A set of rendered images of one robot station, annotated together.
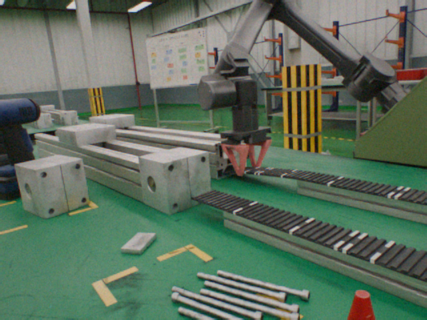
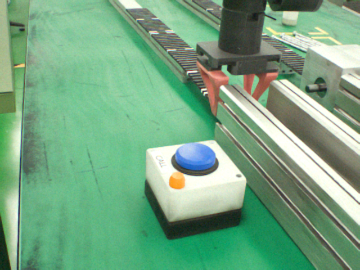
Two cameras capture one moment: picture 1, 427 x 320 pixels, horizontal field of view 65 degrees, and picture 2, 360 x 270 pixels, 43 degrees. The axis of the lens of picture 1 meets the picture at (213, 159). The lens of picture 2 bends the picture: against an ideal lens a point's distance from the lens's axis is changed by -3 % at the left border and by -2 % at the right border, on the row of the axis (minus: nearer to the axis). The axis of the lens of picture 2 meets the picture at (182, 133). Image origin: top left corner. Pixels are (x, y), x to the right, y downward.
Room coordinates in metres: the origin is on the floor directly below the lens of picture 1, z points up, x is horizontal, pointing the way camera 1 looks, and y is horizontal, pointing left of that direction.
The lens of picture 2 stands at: (1.32, 0.03, 1.09)
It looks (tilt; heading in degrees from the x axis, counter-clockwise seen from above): 30 degrees down; 197
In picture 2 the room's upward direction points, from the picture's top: 4 degrees clockwise
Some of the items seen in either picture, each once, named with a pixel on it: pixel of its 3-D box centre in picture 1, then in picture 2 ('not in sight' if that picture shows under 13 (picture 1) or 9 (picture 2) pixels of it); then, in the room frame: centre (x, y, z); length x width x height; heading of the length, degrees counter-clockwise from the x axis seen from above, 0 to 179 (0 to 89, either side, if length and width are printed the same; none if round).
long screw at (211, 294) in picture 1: (246, 304); (300, 41); (0.29, -0.02, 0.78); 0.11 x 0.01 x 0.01; 58
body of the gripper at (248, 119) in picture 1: (245, 121); (240, 34); (0.73, -0.08, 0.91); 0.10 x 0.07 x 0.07; 130
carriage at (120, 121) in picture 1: (112, 125); not in sight; (1.27, 0.37, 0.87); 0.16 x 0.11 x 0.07; 40
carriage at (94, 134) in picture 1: (87, 138); not in sight; (0.96, 0.36, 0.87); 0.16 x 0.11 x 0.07; 40
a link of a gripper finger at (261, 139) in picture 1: (251, 152); (226, 84); (0.73, -0.09, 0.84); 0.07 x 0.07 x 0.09; 40
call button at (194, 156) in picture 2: not in sight; (194, 159); (0.94, -0.07, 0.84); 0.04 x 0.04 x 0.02
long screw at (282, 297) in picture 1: (239, 285); (300, 46); (0.32, -0.02, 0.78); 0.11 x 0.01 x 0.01; 57
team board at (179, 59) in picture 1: (179, 85); not in sight; (6.73, 0.55, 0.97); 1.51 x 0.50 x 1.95; 55
